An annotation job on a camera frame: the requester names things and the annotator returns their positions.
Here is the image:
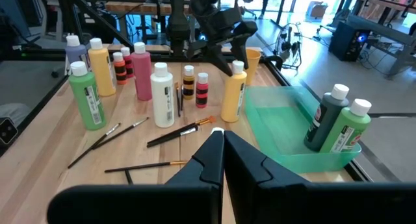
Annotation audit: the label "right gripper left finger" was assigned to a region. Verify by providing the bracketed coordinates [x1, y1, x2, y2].
[47, 130, 226, 224]

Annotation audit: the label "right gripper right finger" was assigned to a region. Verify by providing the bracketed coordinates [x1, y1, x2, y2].
[224, 130, 416, 224]

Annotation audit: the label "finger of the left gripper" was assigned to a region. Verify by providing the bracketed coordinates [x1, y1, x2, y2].
[187, 38, 233, 77]
[232, 24, 259, 71]

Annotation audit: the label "small coral red paint bottle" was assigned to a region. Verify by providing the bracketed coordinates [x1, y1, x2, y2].
[195, 71, 209, 109]

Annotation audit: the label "small yellow paint bottle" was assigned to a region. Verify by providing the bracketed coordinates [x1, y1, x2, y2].
[182, 64, 196, 101]

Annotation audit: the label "large yellow paint bottle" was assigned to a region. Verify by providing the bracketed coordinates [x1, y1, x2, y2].
[87, 37, 117, 97]
[220, 60, 248, 123]

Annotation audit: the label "large white paint bottle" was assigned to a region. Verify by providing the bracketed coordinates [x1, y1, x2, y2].
[149, 62, 176, 129]

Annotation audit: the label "large pinkish red paint bottle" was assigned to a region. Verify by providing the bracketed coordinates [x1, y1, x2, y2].
[130, 42, 153, 102]

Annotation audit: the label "large dark green paint bottle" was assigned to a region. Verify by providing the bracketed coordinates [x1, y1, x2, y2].
[304, 83, 350, 153]

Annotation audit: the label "large light green paint bottle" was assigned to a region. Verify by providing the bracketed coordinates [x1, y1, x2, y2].
[320, 98, 372, 154]
[68, 60, 107, 131]

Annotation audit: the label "large lavender paint bottle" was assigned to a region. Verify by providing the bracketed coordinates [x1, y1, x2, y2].
[64, 34, 92, 77]

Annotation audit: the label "small orange paint bottle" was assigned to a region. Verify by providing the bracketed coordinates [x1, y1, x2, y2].
[112, 51, 128, 86]

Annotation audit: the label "orange plastic cup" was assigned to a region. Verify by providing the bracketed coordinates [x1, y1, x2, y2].
[244, 47, 263, 87]

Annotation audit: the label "black floor fan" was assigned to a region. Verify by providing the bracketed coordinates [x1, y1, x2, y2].
[274, 21, 304, 71]

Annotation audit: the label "person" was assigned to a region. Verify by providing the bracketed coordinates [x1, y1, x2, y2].
[259, 0, 272, 20]

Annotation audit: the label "thin black paintbrush gold ferrule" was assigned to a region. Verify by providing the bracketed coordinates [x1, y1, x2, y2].
[103, 160, 189, 173]

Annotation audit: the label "long black paintbrush gold ferrule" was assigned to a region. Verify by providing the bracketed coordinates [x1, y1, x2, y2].
[174, 81, 181, 118]

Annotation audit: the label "short black paintbrush silver ferrule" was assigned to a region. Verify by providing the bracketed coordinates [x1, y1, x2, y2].
[124, 169, 135, 186]

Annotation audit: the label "black paintbrush orange fan bristles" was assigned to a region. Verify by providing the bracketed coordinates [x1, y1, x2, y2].
[146, 115, 217, 145]

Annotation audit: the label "green translucent plastic bin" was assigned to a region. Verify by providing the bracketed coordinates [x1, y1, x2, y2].
[243, 85, 363, 175]

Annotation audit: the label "cardboard box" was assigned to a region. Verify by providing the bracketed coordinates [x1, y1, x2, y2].
[307, 1, 330, 19]

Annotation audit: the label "wooden workbench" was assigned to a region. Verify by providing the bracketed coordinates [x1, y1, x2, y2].
[104, 1, 192, 16]

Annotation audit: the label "black computer tower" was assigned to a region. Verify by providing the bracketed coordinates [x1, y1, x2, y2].
[328, 21, 372, 63]

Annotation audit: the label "grey metal bench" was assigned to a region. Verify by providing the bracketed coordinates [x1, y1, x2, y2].
[346, 14, 416, 78]

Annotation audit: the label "long wooden table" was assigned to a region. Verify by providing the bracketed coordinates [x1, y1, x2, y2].
[353, 0, 416, 16]

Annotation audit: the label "black socket box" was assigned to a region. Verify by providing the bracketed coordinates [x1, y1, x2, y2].
[0, 116, 19, 146]

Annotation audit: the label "black frame clamp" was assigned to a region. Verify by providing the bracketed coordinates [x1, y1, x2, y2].
[263, 54, 284, 71]

